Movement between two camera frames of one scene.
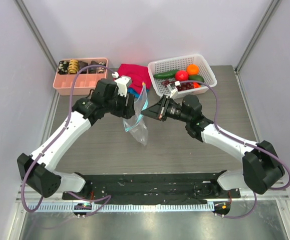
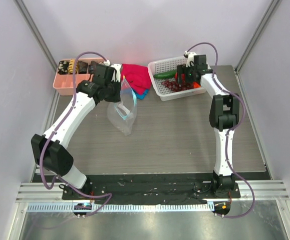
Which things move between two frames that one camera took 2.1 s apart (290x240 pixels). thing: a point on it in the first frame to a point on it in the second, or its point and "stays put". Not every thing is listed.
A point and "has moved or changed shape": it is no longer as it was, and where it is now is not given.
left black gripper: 126,111 to 116,98
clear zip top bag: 135,126 has moved or changed shape
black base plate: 151,188 stays put
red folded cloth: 138,74 stays put
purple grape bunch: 180,86 stays put
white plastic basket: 181,64 stays put
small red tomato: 196,85 stays put
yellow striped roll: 73,66 stays put
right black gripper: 163,110 to 180,75
